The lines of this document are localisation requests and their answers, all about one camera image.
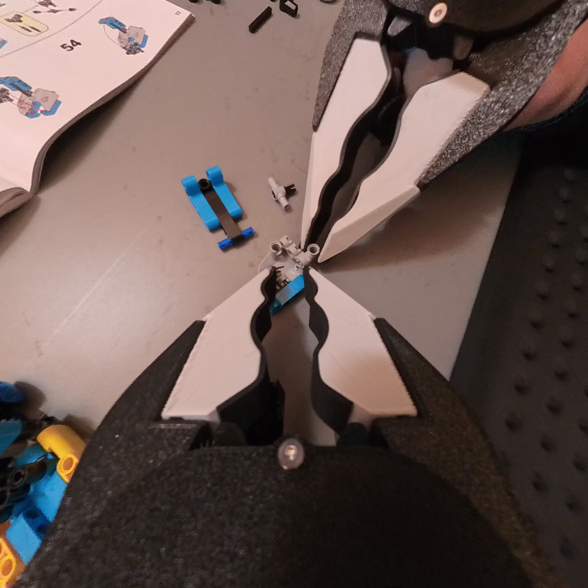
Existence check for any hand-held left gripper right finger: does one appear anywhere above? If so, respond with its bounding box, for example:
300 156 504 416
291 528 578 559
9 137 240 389
304 266 419 435

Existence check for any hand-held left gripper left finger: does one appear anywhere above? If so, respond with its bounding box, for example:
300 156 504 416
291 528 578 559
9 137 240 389
161 267 277 422

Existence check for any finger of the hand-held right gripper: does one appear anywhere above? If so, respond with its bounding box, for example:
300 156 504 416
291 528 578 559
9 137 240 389
300 36 401 251
316 73 491 264

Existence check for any blue grey brick assembly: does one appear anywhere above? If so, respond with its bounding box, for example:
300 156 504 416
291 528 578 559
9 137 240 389
259 235 321 317

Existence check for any grey connector with black pin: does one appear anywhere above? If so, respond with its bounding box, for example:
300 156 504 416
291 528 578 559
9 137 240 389
267 177 296 212

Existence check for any grey desk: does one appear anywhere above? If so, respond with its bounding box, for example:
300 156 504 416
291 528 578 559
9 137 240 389
0 0 522 435

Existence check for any pile of small brick parts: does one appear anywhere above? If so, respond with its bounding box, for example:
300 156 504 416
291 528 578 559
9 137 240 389
188 0 338 34

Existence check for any blue beams black axle assembly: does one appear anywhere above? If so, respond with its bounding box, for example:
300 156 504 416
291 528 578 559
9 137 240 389
180 166 254 251

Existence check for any blue yellow brick vehicle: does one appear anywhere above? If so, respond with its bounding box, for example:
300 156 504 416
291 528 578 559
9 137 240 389
0 380 88 588

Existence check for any open instruction booklet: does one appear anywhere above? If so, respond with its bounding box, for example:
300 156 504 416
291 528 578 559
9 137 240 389
0 0 195 219

